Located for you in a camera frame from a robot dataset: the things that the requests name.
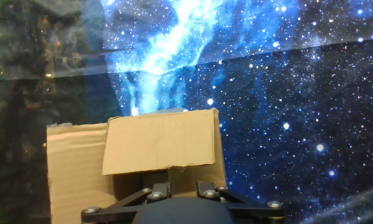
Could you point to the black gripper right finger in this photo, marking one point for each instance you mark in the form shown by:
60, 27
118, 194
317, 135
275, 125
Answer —
255, 211

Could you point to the brown cardboard box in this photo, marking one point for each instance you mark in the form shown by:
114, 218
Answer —
158, 143

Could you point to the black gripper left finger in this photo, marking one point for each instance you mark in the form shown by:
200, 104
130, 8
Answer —
127, 205

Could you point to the blue galaxy print cloth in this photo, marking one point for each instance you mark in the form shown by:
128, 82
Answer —
283, 109

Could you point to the dark forest print cloth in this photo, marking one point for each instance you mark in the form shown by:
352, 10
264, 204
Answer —
18, 124

